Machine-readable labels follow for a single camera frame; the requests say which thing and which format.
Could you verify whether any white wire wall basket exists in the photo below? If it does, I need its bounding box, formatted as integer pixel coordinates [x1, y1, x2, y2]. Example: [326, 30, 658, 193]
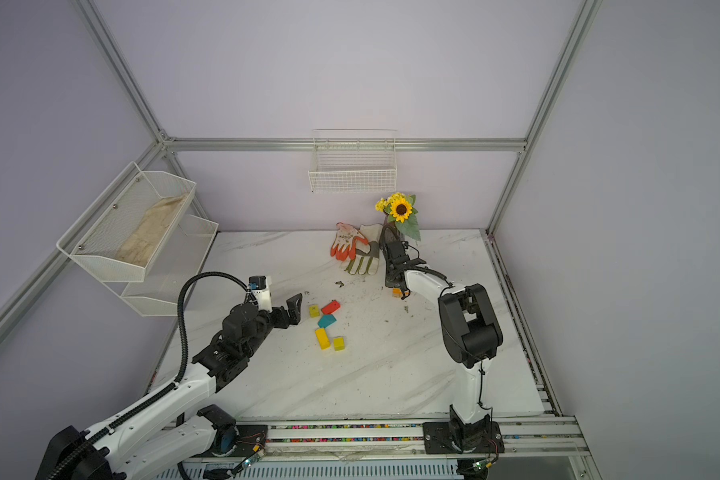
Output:
[308, 129, 398, 194]

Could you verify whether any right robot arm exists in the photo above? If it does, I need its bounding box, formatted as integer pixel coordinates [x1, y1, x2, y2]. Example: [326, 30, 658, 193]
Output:
[381, 240, 505, 461]

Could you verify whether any white two-tier mesh shelf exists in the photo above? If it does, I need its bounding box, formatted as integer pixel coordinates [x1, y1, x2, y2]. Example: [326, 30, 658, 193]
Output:
[56, 163, 218, 317]

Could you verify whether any yellow long block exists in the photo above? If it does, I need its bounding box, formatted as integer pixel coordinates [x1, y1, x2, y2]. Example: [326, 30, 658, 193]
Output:
[315, 328, 331, 350]

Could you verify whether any teal block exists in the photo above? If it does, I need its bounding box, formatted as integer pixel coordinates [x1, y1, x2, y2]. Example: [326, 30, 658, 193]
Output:
[318, 314, 337, 329]

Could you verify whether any beige cloth in shelf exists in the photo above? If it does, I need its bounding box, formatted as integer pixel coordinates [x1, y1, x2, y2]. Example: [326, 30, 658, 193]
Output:
[116, 195, 186, 267]

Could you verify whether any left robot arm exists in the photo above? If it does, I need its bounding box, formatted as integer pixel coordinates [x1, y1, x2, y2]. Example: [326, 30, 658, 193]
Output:
[36, 294, 303, 479]

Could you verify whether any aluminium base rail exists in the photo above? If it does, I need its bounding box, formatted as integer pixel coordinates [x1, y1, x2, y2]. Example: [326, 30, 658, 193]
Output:
[86, 415, 601, 480]

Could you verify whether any orange white work glove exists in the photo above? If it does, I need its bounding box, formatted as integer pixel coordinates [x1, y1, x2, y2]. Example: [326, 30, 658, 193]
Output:
[330, 222, 369, 261]

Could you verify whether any aluminium cage frame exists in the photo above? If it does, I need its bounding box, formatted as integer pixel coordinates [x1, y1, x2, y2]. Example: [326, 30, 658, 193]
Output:
[0, 1, 602, 350]

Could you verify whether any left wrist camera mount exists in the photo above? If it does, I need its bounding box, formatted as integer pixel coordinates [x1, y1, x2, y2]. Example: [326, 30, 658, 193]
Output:
[246, 275, 272, 312]

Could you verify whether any red block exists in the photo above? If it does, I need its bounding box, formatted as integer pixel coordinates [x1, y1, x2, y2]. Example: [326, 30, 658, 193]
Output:
[321, 300, 341, 315]

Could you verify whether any dark ribbed glass vase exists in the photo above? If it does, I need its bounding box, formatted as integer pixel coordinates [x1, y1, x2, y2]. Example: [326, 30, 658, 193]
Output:
[379, 217, 399, 250]

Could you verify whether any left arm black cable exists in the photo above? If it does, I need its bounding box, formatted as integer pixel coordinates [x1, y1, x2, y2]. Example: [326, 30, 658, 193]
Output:
[47, 271, 253, 480]

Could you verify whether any green white work glove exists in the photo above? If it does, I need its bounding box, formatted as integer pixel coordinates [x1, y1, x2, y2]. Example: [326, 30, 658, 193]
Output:
[341, 224, 382, 276]

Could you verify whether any yellow sunflower bouquet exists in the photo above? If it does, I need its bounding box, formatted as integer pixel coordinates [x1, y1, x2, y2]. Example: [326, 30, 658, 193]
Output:
[375, 192, 421, 241]

